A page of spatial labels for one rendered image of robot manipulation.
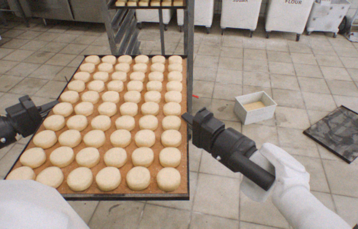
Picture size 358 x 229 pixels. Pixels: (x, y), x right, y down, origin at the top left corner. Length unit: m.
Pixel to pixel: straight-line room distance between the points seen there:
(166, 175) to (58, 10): 3.87
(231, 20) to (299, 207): 3.36
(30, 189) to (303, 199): 0.40
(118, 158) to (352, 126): 2.20
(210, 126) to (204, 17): 3.18
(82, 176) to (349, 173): 1.87
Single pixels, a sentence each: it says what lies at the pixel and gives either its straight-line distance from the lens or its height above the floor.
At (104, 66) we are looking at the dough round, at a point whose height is 1.02.
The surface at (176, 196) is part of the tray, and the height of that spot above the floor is 1.01.
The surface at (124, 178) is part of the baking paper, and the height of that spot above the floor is 1.00.
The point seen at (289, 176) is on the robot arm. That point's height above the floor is 1.07.
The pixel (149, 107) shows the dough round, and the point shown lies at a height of 1.02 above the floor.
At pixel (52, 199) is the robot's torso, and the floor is 1.30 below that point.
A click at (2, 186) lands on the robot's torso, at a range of 0.20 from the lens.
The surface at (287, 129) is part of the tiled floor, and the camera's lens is 2.24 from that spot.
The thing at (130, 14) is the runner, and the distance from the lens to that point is 1.90.
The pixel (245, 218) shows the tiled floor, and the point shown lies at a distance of 1.64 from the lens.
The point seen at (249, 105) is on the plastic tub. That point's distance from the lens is 2.28.
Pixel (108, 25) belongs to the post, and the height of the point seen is 0.96.
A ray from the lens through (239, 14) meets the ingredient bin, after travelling 3.64.
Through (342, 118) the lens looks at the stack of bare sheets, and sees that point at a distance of 2.56.
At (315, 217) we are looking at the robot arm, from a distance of 0.44.
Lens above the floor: 1.44
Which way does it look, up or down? 42 degrees down
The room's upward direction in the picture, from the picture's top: straight up
